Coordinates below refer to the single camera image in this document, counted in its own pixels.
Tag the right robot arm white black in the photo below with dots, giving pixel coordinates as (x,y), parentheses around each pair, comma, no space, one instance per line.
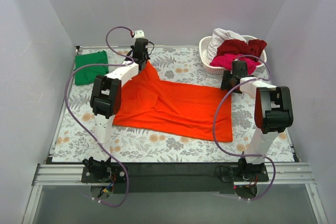
(272,114)

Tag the aluminium frame rail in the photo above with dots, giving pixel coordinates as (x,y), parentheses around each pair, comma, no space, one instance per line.
(70,174)

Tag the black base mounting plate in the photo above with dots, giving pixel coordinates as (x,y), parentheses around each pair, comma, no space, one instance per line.
(173,177)

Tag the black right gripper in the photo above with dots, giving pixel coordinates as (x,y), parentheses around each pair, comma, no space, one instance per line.
(229,83)

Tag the orange t-shirt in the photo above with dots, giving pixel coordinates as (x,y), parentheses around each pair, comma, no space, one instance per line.
(182,109)

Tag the white plastic laundry basket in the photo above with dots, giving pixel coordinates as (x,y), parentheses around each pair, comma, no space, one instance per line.
(203,51)

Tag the magenta pink t-shirt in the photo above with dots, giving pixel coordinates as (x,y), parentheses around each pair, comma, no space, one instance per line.
(225,61)

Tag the white t-shirt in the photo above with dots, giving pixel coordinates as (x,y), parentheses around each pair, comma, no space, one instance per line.
(218,37)

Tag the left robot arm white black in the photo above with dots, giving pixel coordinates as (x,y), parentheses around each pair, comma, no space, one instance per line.
(106,103)

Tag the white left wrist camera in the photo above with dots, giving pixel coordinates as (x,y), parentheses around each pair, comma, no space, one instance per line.
(138,34)

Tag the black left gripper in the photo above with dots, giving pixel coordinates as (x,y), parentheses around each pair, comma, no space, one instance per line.
(143,64)

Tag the folded green t-shirt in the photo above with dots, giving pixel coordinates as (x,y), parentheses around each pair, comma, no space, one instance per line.
(87,75)

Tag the dark red t-shirt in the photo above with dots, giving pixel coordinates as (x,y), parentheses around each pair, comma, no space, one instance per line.
(235,47)

